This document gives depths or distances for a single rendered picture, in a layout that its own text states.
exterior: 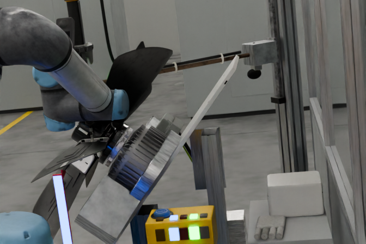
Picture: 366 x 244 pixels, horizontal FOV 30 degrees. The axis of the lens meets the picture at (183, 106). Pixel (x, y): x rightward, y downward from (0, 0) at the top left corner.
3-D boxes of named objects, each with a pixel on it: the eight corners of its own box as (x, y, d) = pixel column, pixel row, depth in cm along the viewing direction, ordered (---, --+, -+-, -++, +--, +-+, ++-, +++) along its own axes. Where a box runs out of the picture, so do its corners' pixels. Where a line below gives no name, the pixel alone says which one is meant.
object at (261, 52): (269, 61, 233) (267, 37, 231) (281, 63, 227) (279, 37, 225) (243, 66, 228) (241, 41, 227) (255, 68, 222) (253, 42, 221)
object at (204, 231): (209, 237, 160) (208, 225, 160) (209, 238, 160) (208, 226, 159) (200, 238, 161) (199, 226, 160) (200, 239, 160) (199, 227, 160)
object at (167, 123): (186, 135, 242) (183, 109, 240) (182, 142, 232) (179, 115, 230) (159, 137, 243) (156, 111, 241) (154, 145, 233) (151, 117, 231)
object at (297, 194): (321, 198, 226) (318, 166, 224) (324, 215, 210) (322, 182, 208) (269, 201, 228) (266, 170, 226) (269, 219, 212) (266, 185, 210)
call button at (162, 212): (171, 213, 168) (170, 207, 167) (169, 219, 164) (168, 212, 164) (155, 214, 168) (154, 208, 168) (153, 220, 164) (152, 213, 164)
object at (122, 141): (133, 129, 219) (128, 126, 219) (133, 129, 205) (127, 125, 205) (109, 166, 218) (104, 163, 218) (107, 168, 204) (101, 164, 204)
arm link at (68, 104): (81, 132, 169) (75, 88, 167) (40, 133, 172) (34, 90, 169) (93, 123, 176) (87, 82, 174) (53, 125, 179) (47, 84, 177)
